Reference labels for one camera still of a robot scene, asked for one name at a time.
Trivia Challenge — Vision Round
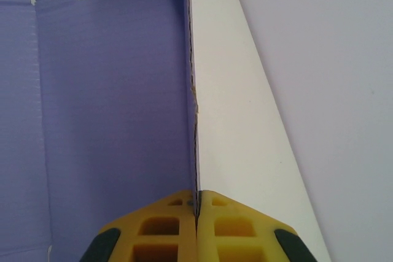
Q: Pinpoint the purple paper box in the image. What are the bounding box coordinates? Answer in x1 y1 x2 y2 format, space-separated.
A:
0 0 335 262

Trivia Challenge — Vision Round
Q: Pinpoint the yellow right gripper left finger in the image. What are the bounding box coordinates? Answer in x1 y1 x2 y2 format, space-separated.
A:
80 189 198 262

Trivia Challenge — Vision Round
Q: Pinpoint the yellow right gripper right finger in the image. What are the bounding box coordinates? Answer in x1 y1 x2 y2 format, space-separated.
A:
197 189 319 262

